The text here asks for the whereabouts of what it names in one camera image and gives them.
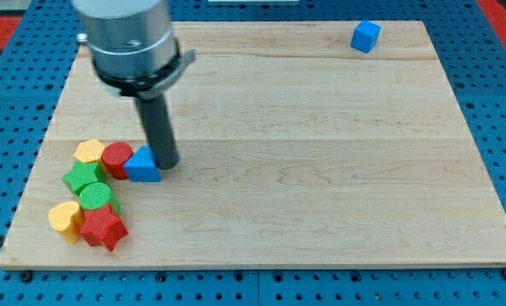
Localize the green cylinder block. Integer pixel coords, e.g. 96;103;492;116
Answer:
78;183;120;214

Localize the yellow heart block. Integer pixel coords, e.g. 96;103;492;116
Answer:
48;201;85;243

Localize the red star block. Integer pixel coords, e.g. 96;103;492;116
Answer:
80;204;128;252

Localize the blue triangle block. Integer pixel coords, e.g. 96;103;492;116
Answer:
123;145;161;182

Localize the red cylinder block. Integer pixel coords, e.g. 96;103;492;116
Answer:
101;142;133;180

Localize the yellow hexagon block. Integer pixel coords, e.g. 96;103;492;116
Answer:
74;139;105;164

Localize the wooden board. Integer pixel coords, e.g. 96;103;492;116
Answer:
0;21;506;271

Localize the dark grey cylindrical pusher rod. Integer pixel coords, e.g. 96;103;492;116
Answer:
134;94;179;170

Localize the black pusher mount flange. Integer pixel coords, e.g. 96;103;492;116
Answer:
93;49;196;100

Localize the blue cube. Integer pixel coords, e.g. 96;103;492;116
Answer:
350;20;381;54

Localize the green star block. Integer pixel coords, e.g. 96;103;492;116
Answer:
62;161;106;196

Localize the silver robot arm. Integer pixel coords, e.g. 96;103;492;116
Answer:
71;0;196;170

